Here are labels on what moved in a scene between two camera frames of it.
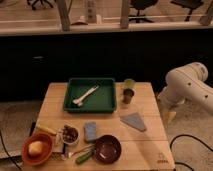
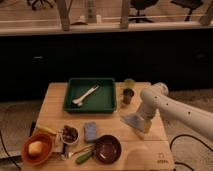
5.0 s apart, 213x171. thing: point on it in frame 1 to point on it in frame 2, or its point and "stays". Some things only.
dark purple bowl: (107, 149) stays
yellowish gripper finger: (171, 116) to (147, 126)
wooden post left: (64, 9) stays
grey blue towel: (134, 120) stays
